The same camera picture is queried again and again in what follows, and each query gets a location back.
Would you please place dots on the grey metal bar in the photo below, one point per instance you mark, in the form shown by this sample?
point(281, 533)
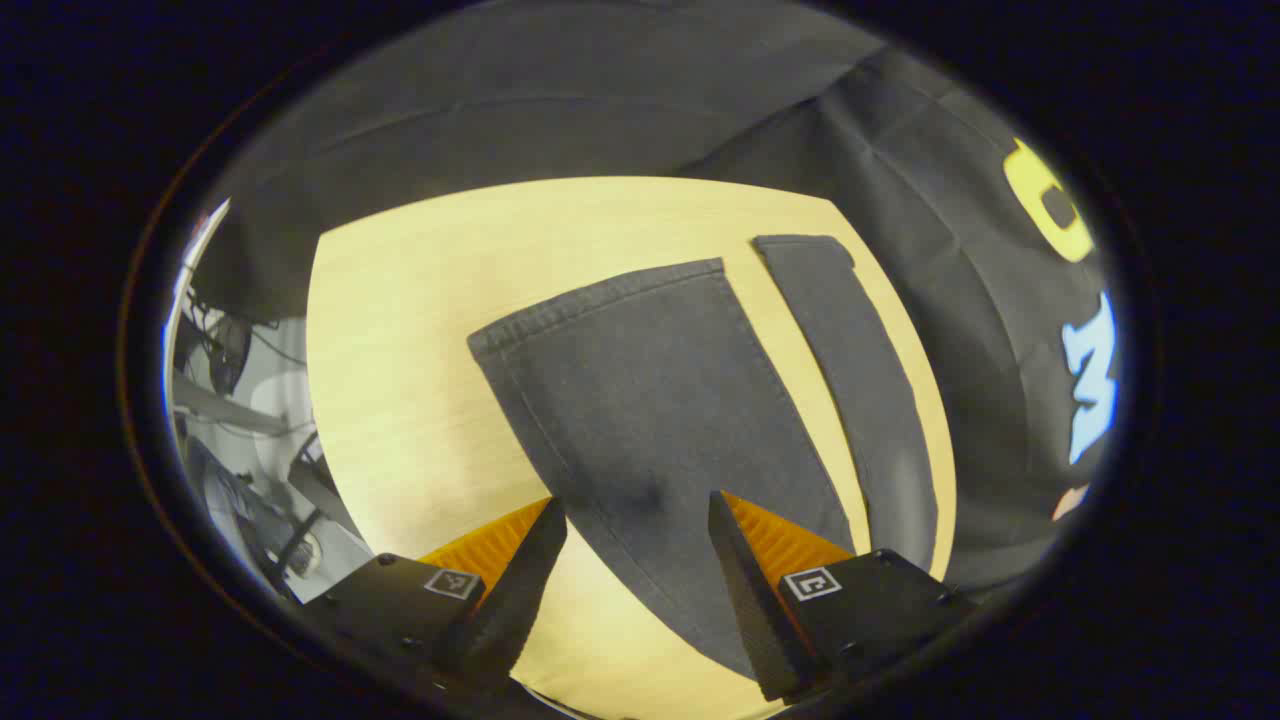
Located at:
point(230, 410)

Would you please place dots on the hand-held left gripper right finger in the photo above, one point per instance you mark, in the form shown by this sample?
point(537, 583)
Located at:
point(750, 600)

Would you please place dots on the dark round device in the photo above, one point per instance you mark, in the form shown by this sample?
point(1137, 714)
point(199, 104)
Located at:
point(228, 355)

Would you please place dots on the dark grey jeans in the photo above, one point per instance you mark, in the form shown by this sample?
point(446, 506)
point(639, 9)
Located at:
point(640, 400)

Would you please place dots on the black backdrop cloth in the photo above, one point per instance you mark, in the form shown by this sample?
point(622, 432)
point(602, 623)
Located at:
point(600, 100)

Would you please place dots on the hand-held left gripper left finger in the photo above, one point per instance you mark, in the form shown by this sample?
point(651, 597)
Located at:
point(520, 590)

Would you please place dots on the black chair base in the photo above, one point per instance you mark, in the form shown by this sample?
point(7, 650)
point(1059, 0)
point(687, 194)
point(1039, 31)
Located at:
point(315, 490)

